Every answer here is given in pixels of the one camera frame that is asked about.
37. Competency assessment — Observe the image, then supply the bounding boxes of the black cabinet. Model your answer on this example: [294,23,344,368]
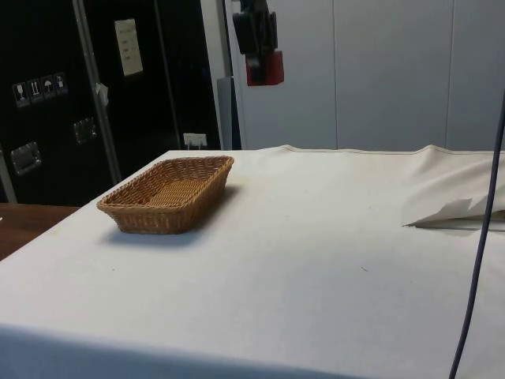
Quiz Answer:
[0,0,223,207]

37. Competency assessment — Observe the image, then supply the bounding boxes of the red cube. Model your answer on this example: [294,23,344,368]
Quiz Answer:
[245,50,285,87]

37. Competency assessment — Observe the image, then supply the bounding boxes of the brown wicker basket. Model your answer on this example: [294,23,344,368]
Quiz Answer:
[96,156,236,235]

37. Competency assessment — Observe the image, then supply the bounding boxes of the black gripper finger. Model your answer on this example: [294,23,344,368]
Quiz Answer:
[255,0,279,54]
[232,11,262,61]

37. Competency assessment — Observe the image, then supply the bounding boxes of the black cable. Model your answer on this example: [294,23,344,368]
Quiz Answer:
[448,89,505,379]

